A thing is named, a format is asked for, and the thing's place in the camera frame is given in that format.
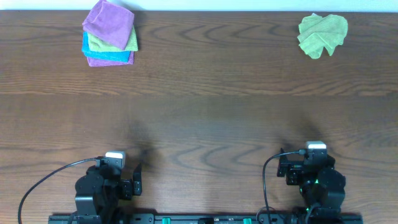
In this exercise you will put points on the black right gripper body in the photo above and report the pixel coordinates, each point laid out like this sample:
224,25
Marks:
293,177

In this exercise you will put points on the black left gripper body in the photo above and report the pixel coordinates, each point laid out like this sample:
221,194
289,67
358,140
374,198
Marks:
126,189

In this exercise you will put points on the light green cloth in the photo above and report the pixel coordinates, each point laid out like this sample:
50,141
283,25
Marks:
317,33

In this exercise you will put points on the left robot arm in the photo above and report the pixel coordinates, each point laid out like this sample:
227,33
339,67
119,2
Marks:
100,190

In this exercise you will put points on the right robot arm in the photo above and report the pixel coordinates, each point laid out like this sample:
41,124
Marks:
321,186

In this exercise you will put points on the folded purple bottom cloth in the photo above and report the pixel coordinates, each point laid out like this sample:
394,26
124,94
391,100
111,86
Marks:
94,62

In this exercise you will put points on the folded purple cloth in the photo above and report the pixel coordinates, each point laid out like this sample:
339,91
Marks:
94,62
110,23

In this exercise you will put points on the folded blue stacked cloth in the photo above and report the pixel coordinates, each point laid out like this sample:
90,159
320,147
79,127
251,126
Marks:
122,57

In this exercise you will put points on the folded green stacked cloth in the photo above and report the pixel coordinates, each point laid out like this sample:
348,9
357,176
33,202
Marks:
97,45

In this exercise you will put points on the folded purple top cloth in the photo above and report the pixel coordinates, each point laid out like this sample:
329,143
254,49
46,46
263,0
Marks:
110,23

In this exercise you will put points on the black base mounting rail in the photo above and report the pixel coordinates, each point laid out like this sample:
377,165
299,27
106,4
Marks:
148,218

